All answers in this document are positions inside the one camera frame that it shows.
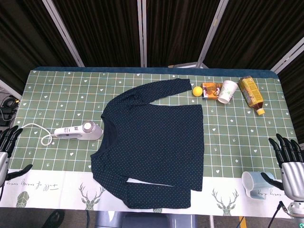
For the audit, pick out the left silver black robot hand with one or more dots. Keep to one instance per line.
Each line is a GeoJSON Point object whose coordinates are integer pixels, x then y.
{"type": "Point", "coordinates": [5, 142]}

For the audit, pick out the yellow ball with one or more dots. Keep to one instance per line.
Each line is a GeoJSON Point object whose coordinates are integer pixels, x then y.
{"type": "Point", "coordinates": [197, 91]}

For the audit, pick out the yellow tea bottle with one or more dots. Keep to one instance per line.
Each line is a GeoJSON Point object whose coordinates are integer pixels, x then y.
{"type": "Point", "coordinates": [250, 92]}

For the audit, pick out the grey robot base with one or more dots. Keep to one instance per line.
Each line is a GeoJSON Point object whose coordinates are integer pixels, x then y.
{"type": "Point", "coordinates": [147, 221]}

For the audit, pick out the dark blue dotted sweater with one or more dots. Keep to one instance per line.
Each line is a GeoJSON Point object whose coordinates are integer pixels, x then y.
{"type": "Point", "coordinates": [154, 142]}

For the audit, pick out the dark brown curtain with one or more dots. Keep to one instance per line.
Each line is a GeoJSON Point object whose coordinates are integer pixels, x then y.
{"type": "Point", "coordinates": [256, 33]}
{"type": "Point", "coordinates": [175, 31]}
{"type": "Point", "coordinates": [102, 33]}
{"type": "Point", "coordinates": [23, 38]}

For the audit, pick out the white partition base plate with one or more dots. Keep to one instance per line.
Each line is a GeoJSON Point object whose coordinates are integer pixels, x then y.
{"type": "Point", "coordinates": [187, 64]}

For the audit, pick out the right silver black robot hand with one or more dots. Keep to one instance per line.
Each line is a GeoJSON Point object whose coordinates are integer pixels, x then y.
{"type": "Point", "coordinates": [293, 178]}

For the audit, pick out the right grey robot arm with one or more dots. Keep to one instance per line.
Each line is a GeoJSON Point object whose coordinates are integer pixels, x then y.
{"type": "Point", "coordinates": [297, 209]}

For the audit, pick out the black floor electronics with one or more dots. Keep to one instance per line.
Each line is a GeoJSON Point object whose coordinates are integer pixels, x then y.
{"type": "Point", "coordinates": [7, 109]}

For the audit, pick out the white paper cup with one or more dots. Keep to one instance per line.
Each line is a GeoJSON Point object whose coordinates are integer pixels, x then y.
{"type": "Point", "coordinates": [227, 92]}

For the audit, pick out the light blue ceramic mug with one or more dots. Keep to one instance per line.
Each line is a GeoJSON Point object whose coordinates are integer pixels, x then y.
{"type": "Point", "coordinates": [253, 185]}

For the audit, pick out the orange snack box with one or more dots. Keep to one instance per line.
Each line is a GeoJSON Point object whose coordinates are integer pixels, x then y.
{"type": "Point", "coordinates": [210, 91]}

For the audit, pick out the black shoe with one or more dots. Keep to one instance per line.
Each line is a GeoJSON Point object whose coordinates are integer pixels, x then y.
{"type": "Point", "coordinates": [54, 219]}

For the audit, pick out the white handheld steamer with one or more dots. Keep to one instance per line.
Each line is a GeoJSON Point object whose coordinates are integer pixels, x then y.
{"type": "Point", "coordinates": [78, 131]}

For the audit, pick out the green checked tablecloth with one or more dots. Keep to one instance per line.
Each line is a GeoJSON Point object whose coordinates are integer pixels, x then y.
{"type": "Point", "coordinates": [59, 95]}

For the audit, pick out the white partition post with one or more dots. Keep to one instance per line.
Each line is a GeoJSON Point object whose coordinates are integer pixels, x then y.
{"type": "Point", "coordinates": [288, 55]}
{"type": "Point", "coordinates": [142, 33]}
{"type": "Point", "coordinates": [63, 33]}
{"type": "Point", "coordinates": [212, 33]}
{"type": "Point", "coordinates": [9, 89]}

